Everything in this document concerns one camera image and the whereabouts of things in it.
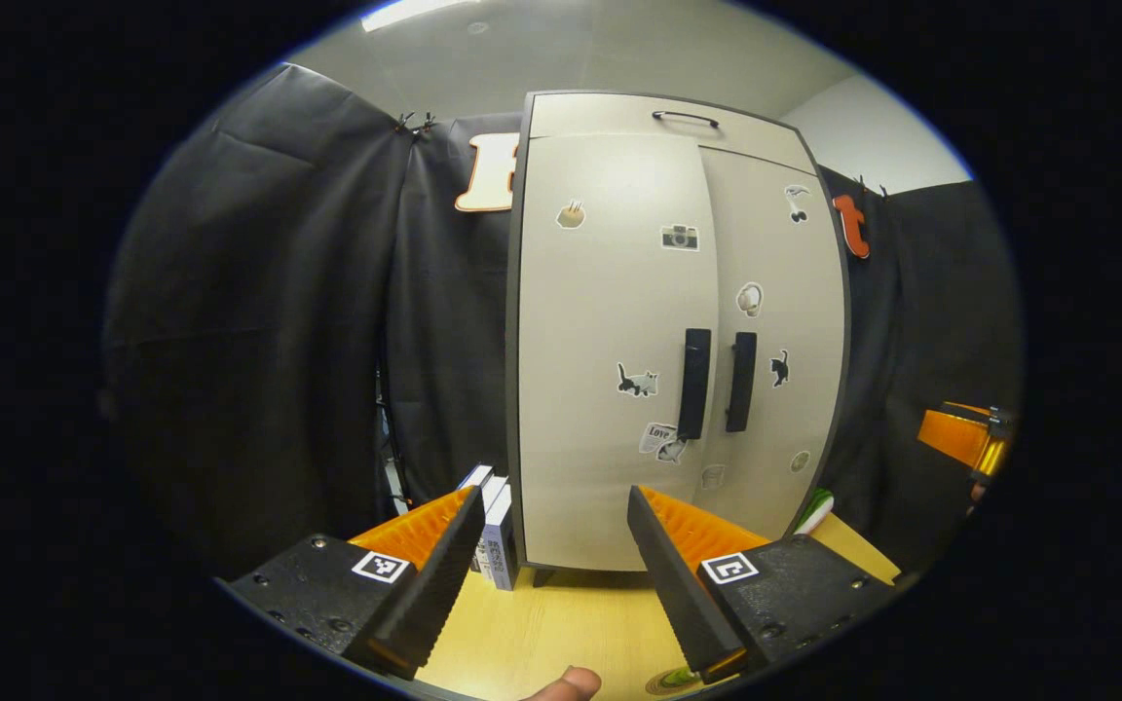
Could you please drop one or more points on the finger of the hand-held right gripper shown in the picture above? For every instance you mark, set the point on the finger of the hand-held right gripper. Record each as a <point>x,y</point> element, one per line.
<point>970,407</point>
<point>955,438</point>

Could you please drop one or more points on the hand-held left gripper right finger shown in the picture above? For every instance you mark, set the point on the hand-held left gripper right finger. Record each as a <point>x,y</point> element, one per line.
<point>678,584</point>

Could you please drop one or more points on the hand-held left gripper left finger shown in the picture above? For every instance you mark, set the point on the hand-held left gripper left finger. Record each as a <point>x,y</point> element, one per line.
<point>430,584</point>

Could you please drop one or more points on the round brown coaster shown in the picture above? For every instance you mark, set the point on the round brown coaster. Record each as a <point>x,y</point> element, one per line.
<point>656,686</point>

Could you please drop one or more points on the white cabinet door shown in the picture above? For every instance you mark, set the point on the white cabinet door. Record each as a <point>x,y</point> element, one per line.
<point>600,321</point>
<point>795,292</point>

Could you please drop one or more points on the white and grey cabinet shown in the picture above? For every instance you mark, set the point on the white and grey cabinet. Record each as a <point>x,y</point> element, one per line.
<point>512,389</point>

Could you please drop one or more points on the white cabinet drawer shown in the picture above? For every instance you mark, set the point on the white cabinet drawer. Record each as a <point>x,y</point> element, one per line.
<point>600,115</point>

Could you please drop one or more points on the grey blue book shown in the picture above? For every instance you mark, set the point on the grey blue book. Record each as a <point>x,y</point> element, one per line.
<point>500,545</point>

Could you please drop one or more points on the dark blue book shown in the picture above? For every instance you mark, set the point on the dark blue book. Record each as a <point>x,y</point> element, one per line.
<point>475,475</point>

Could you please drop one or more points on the green and white striped object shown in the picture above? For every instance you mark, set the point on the green and white striped object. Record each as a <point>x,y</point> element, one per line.
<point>814,511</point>

